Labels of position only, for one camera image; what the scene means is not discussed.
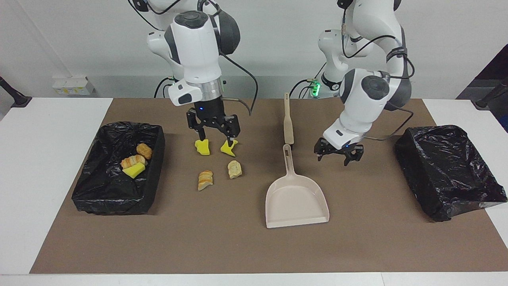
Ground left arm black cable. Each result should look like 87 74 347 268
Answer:
341 16 415 142

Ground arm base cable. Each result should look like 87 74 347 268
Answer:
288 79 318 99
154 77 175 99

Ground beige plastic dustpan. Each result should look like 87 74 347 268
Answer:
265 144 330 229

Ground white wall socket box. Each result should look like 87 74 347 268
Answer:
52 75 96 96

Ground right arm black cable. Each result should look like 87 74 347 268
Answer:
219 54 259 116

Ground brown table mat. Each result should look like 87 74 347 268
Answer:
30 98 508 274

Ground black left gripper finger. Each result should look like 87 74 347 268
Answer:
344 146 365 167
313 142 331 162

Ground dark partition panel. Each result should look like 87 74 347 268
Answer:
456 42 508 133

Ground striped croissant piece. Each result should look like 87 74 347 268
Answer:
121 155 146 170
198 170 214 192

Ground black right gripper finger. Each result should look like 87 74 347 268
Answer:
187 110 210 142
219 114 241 149

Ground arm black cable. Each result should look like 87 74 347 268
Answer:
219 54 259 116
341 16 415 142

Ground pale bread chunk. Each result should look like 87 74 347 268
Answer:
227 160 243 179

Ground notched yellow sponge piece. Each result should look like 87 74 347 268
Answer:
220 138 239 157

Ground beige hand brush black bristles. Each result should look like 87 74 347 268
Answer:
283 92 295 145

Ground left arm base cable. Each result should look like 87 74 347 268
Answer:
288 79 318 99

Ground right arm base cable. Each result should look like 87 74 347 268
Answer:
154 77 175 99

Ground bin lined with black bag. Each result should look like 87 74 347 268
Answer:
71 121 166 216
394 125 508 222

